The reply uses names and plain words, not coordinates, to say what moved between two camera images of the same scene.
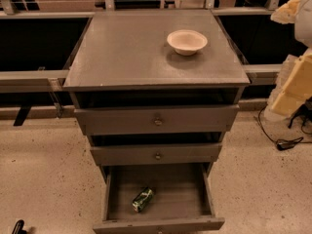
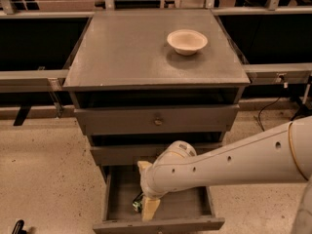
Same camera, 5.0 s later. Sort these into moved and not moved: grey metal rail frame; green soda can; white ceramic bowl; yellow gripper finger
Moved: yellow gripper finger
Not moved: green soda can; white ceramic bowl; grey metal rail frame
